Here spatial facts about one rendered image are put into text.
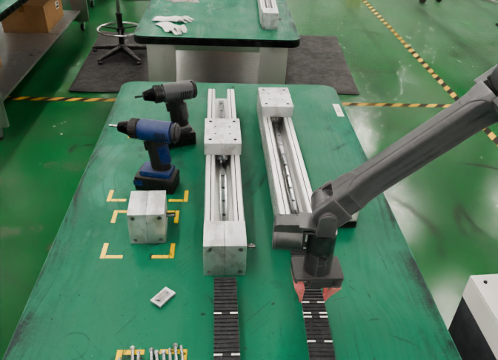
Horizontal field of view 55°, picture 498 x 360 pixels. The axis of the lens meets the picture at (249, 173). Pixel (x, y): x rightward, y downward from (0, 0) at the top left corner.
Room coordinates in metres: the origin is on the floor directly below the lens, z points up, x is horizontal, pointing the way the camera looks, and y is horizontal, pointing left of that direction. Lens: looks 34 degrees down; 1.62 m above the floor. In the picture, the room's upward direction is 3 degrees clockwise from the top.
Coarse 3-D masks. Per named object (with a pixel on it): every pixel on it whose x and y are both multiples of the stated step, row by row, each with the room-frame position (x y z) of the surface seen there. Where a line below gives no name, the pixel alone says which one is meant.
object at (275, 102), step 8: (264, 88) 1.63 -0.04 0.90; (272, 88) 1.63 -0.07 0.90; (280, 88) 1.64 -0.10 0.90; (264, 96) 1.56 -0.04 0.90; (272, 96) 1.56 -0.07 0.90; (280, 96) 1.56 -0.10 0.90; (288, 96) 1.57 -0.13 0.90; (264, 104) 1.49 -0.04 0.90; (272, 104) 1.49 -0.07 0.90; (280, 104) 1.50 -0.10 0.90; (288, 104) 1.50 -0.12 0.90; (264, 112) 1.48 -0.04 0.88; (272, 112) 1.48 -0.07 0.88; (280, 112) 1.48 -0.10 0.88; (288, 112) 1.49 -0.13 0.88; (272, 120) 1.50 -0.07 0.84; (280, 120) 1.50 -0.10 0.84
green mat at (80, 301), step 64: (256, 128) 1.55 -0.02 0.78; (320, 128) 1.58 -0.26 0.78; (128, 192) 1.12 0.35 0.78; (192, 192) 1.14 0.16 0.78; (256, 192) 1.15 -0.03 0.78; (64, 256) 0.85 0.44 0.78; (128, 256) 0.86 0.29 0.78; (192, 256) 0.87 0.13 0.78; (256, 256) 0.88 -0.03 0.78; (384, 256) 0.90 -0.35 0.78; (64, 320) 0.66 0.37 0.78; (128, 320) 0.67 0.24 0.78; (192, 320) 0.67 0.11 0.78; (256, 320) 0.68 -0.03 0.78; (384, 320) 0.70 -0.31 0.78
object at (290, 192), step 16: (272, 128) 1.40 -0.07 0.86; (288, 128) 1.40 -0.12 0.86; (272, 144) 1.29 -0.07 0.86; (288, 144) 1.33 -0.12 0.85; (272, 160) 1.20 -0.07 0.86; (288, 160) 1.27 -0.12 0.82; (272, 176) 1.13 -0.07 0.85; (288, 176) 1.16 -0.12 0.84; (304, 176) 1.12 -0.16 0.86; (272, 192) 1.11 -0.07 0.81; (288, 192) 1.08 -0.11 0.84; (304, 192) 1.05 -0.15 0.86; (288, 208) 0.97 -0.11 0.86; (304, 208) 1.00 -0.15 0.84
